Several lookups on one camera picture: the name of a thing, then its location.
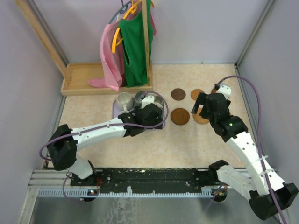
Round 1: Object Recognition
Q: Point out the yellow hanger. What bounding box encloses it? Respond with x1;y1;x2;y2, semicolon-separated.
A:
111;0;156;55

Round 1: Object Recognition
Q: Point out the woven rattan coaster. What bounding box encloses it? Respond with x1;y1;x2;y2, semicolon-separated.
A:
192;108;209;125

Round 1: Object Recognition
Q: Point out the aluminium frame rail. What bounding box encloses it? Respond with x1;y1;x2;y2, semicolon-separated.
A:
28;168;284;199

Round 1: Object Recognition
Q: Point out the wooden rack post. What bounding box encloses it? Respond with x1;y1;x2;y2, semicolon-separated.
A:
141;0;150;86

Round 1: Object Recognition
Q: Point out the dark walnut coaster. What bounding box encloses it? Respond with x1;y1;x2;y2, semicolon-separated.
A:
171;88;186;101

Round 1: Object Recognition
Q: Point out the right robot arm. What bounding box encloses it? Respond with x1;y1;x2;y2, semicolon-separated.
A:
192;85;299;220

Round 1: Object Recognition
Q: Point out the green tank top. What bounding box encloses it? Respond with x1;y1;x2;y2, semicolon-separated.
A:
119;12;148;87

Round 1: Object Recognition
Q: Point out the wooden rack base tray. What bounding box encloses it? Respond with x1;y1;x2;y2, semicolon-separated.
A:
60;63;153;97

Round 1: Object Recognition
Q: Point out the dark green speckled mug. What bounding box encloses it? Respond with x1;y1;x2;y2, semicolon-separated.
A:
134;91;150;109

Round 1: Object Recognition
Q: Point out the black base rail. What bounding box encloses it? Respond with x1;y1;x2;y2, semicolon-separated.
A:
71;168;220;194

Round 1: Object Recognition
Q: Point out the orange printed mug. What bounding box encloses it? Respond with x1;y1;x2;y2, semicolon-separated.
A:
119;110;129;115

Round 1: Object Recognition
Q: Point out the grey blue hanger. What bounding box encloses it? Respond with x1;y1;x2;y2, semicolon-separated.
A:
108;0;132;24

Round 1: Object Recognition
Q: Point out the small olive green cup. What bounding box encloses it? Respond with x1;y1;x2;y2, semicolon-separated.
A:
154;96;163;105

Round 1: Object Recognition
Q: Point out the white speckled mug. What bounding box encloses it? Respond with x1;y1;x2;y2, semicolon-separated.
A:
116;92;134;111

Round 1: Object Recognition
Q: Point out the leaning wooden beam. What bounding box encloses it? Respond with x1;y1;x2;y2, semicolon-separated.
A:
15;0;70;84

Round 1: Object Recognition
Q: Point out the light wood coaster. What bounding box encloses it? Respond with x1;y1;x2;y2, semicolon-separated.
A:
190;89;205;100

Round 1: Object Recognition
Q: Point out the pink shirt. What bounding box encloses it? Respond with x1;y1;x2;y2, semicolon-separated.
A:
87;5;157;92

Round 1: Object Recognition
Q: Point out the lavender plastic tray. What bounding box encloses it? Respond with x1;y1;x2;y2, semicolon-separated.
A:
112;100;166;129

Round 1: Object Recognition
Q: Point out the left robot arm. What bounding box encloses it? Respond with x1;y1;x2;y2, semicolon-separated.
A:
47;95;164;185

